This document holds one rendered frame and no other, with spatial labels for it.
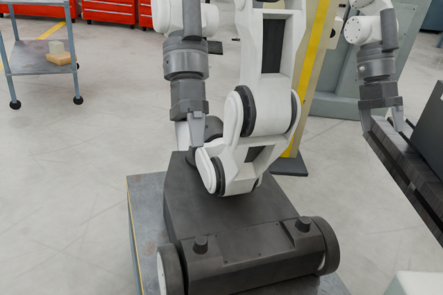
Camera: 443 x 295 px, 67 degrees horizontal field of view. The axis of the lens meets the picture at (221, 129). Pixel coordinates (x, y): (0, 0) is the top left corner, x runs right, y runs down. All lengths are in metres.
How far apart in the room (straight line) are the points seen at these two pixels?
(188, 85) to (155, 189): 0.98
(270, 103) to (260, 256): 0.48
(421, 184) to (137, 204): 1.04
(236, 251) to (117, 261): 0.85
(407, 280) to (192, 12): 0.66
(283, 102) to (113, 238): 1.29
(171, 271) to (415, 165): 0.71
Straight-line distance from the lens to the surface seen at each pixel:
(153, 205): 1.48
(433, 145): 1.02
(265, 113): 0.87
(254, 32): 0.83
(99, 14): 5.20
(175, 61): 0.64
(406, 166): 1.01
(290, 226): 1.18
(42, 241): 1.97
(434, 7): 7.94
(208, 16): 0.69
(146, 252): 1.32
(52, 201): 2.17
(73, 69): 2.96
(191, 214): 1.21
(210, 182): 1.15
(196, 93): 0.62
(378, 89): 0.92
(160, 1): 0.68
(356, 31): 0.92
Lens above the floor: 1.44
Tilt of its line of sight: 31 degrees down
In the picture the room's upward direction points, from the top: 7 degrees clockwise
